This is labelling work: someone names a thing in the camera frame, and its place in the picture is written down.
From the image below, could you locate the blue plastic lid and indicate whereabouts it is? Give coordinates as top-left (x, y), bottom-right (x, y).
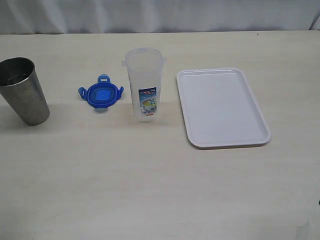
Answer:
top-left (78, 74), bottom-right (124, 111)

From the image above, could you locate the clear plastic tall container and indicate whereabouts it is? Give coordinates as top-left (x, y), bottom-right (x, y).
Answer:
top-left (122, 47), bottom-right (165, 122)

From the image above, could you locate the white rectangular plastic tray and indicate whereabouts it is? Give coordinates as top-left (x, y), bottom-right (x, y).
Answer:
top-left (176, 67), bottom-right (272, 149)

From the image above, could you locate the stainless steel cup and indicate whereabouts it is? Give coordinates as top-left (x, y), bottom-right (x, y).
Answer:
top-left (0, 57), bottom-right (50, 126)

